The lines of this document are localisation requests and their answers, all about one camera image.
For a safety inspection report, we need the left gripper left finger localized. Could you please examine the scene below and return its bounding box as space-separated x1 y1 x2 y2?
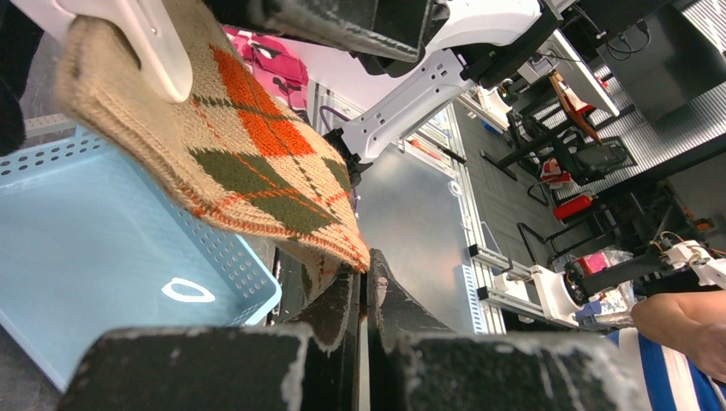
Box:
58 271 360 410

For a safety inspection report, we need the white sock drying rack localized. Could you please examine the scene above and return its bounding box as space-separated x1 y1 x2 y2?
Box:
13 0 193 103

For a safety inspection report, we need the black sock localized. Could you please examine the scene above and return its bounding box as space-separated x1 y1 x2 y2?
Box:
1 1 44 156

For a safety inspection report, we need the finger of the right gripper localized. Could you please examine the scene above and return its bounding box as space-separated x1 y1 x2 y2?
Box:
205 0 450 63

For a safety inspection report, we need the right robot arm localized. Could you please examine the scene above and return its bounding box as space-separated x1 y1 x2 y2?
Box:
210 1 562 184

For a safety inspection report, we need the pink camouflage cloth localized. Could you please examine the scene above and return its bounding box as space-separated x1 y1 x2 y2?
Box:
223 26 310 124

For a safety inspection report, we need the light blue plastic basket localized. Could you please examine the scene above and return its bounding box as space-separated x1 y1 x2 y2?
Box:
1 127 282 389

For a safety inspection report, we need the person in background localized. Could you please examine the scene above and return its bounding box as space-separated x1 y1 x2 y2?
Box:
606 289 725 410

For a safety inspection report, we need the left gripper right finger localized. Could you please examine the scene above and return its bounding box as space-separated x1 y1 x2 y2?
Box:
367 249 650 410

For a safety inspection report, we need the red fire extinguisher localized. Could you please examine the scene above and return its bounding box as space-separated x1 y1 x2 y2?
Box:
553 194 595 221

